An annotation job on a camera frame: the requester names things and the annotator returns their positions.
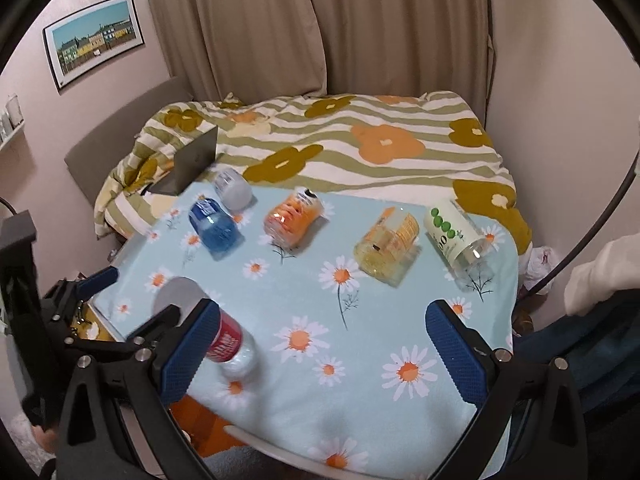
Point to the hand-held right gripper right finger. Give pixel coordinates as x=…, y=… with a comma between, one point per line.
x=456, y=355

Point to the grey cloth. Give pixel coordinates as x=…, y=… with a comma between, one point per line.
x=240, y=466

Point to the orange cloth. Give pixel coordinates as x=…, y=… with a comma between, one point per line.
x=205, y=422

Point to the beige curtain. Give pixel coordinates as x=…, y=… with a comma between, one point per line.
x=400, y=30
x=235, y=25

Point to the framed houses picture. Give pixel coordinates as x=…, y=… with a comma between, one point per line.
x=92, y=40

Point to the dark blue cloth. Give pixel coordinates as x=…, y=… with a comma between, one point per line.
x=580, y=355

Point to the grey headboard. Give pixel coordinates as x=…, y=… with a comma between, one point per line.
x=125, y=125

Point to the white wall shelf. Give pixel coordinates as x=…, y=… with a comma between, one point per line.
x=9, y=125

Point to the white plastic bag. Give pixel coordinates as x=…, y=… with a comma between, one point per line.
x=541, y=260

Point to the light blue daisy tablecloth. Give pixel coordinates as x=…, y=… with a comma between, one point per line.
x=325, y=320

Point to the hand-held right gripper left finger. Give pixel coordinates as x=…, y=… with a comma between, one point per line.
x=186, y=360

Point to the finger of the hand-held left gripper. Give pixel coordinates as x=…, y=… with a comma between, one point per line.
x=150, y=327
x=100, y=278

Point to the dark grey laptop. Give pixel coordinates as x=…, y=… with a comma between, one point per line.
x=189, y=166

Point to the white cloth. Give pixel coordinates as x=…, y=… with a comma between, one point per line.
x=602, y=280

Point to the striped flower blanket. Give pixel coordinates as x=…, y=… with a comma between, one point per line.
x=360, y=145

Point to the orange plastic bottle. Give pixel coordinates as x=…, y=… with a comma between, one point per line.
x=293, y=221

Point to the person's left hand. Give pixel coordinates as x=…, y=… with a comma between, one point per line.
x=44, y=440

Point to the green dotted clear cup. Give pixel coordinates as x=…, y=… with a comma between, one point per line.
x=456, y=240

